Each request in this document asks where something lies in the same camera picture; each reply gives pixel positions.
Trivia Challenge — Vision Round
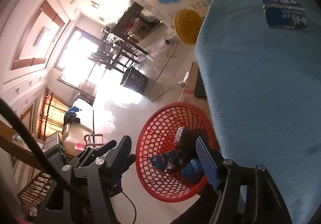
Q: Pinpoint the dark plastic bag ball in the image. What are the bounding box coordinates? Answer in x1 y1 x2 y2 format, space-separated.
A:
175 127 209 168

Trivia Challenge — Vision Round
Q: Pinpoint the dark wooden table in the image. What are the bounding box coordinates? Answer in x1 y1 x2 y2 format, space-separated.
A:
88 2 161 74

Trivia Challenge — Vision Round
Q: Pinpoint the cardboard box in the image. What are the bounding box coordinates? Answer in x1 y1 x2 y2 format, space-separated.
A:
179 62 212 121

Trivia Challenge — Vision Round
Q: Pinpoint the yellow floor fan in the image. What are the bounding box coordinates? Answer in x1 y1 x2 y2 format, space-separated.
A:
174 9 203 45

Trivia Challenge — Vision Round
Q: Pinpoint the red mesh trash basket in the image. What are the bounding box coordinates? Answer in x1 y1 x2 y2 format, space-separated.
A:
135 102 219 203

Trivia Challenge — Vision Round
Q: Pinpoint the dark plastic crate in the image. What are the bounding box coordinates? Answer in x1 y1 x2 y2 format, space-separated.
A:
120 66 148 94

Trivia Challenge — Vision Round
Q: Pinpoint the clear plastic container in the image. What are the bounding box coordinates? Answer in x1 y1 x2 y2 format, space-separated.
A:
174 127 185 146

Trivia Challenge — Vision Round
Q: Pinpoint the blue tablecloth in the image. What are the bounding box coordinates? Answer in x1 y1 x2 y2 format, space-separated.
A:
195 0 320 223

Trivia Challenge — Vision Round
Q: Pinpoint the torn blue carton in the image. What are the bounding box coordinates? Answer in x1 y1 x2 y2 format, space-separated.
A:
149 149 180 172

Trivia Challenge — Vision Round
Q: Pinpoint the blue toothpaste box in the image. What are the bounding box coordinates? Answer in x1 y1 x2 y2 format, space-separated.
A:
260 0 309 31

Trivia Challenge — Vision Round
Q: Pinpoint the black cable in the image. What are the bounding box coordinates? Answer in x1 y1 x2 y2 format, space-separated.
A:
0 97 137 224

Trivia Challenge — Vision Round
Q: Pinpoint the white small appliance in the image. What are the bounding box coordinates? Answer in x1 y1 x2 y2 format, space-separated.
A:
177 71 189 87

